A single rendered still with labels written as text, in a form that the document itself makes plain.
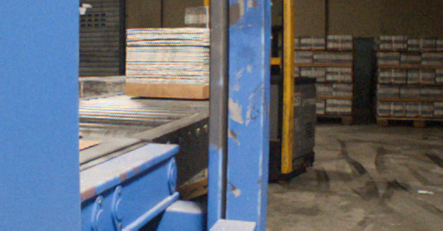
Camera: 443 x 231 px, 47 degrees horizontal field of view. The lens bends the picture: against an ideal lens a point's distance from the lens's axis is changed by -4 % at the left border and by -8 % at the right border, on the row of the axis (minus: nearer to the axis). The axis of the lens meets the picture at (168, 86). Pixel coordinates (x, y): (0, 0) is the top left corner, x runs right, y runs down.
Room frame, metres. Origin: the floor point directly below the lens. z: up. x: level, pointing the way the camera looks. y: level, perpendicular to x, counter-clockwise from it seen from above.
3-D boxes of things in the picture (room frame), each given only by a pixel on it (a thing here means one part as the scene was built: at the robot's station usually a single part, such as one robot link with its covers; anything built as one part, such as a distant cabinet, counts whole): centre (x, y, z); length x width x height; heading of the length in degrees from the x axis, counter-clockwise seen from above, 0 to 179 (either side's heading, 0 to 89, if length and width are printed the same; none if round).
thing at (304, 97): (4.34, -0.82, 0.40); 0.69 x 0.55 x 0.80; 53
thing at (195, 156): (1.53, -0.17, 0.74); 1.34 x 0.05 x 0.12; 161
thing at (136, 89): (1.82, -0.01, 0.83); 0.29 x 0.16 x 0.04; 64
